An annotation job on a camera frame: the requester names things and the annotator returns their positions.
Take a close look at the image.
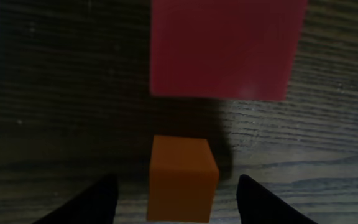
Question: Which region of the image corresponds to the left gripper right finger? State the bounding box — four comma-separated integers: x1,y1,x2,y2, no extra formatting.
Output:
236,174,320,224

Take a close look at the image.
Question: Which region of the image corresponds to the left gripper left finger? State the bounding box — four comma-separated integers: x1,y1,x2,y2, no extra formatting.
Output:
31,173,120,224

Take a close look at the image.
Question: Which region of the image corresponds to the orange cube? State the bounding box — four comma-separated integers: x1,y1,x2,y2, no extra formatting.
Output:
145,134,221,224

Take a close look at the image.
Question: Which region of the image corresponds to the pink cube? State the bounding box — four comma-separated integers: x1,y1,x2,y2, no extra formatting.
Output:
149,0,309,102

